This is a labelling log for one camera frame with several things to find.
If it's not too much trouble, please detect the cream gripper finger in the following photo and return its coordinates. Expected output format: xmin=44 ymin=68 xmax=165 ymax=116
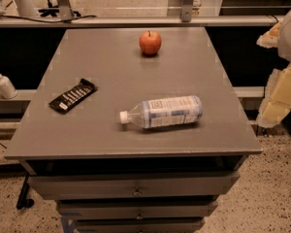
xmin=256 ymin=21 xmax=282 ymax=49
xmin=256 ymin=62 xmax=291 ymax=128

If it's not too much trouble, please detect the red apple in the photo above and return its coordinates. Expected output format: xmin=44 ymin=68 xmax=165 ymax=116
xmin=139 ymin=31 xmax=162 ymax=55

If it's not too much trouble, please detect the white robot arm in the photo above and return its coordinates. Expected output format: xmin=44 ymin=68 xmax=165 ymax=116
xmin=256 ymin=10 xmax=291 ymax=128

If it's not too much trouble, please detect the black rxbar chocolate wrapper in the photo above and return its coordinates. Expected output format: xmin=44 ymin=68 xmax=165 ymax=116
xmin=48 ymin=79 xmax=98 ymax=115

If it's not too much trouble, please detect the clear plastic water bottle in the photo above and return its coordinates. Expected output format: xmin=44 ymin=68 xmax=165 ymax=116
xmin=119 ymin=95 xmax=203 ymax=129

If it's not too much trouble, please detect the grey drawer cabinet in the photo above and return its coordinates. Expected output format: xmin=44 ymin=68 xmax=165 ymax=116
xmin=6 ymin=28 xmax=260 ymax=233

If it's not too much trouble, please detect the top grey drawer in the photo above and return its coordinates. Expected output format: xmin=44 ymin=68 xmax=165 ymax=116
xmin=28 ymin=171 xmax=240 ymax=200

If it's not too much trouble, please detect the grey drawer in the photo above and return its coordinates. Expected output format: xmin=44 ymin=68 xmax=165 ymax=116
xmin=58 ymin=200 xmax=217 ymax=219
xmin=76 ymin=217 xmax=205 ymax=233
xmin=28 ymin=171 xmax=240 ymax=200

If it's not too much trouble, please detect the bottom grey drawer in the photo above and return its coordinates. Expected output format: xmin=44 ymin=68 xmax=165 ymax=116
xmin=76 ymin=217 xmax=205 ymax=233

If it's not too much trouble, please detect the black office chair base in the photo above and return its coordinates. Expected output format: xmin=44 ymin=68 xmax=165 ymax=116
xmin=38 ymin=0 xmax=81 ymax=18

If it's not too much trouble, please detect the middle grey drawer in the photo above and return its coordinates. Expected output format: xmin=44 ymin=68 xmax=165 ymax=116
xmin=58 ymin=200 xmax=217 ymax=219

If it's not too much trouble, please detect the white pump dispenser bottle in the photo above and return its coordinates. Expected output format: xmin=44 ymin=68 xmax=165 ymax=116
xmin=0 ymin=73 xmax=17 ymax=99

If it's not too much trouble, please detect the grey metal frame post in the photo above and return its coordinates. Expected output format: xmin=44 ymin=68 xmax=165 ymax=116
xmin=181 ymin=0 xmax=193 ymax=22
xmin=57 ymin=0 xmax=74 ymax=20

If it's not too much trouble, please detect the black cable on rail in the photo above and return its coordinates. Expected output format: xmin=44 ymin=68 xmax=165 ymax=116
xmin=0 ymin=8 xmax=98 ymax=24

